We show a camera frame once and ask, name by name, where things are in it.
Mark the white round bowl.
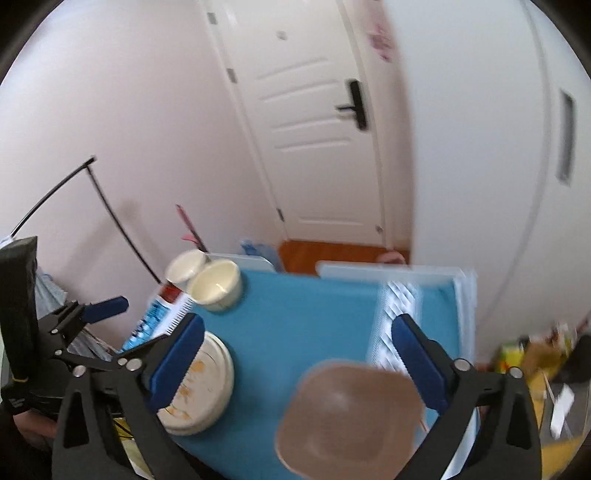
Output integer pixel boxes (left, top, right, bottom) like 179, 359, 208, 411
165, 250, 208, 286

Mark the white panelled door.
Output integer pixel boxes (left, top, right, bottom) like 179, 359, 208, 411
203, 0, 387, 241

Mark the purple wall decoration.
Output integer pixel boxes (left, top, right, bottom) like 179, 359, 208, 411
367, 23, 398, 62

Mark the pink square bowl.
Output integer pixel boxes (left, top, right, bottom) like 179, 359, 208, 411
275, 361, 426, 480

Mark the plain white plate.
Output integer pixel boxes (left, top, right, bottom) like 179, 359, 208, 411
159, 342, 236, 436

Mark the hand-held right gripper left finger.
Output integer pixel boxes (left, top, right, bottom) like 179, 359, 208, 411
52, 314, 206, 480

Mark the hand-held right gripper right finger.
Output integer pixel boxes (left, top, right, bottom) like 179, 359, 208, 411
392, 314, 542, 480

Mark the black door handle lock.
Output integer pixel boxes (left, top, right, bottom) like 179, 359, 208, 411
336, 79, 370, 131

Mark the patterned cream plate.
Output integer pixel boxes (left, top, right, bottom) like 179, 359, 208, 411
152, 332, 232, 424

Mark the white dish rack tray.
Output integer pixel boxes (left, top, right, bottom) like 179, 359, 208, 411
316, 261, 479, 477

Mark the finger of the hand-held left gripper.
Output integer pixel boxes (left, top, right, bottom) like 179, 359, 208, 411
54, 348, 122, 370
48, 296, 129, 345

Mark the white wardrobe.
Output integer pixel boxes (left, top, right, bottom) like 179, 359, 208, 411
383, 0, 591, 363

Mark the cream round bowl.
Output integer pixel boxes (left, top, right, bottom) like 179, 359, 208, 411
188, 259, 244, 311

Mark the black clothes rack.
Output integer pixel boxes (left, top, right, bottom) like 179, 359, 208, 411
10, 157, 163, 283

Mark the teal patterned tablecloth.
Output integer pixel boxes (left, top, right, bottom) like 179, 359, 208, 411
121, 268, 462, 480

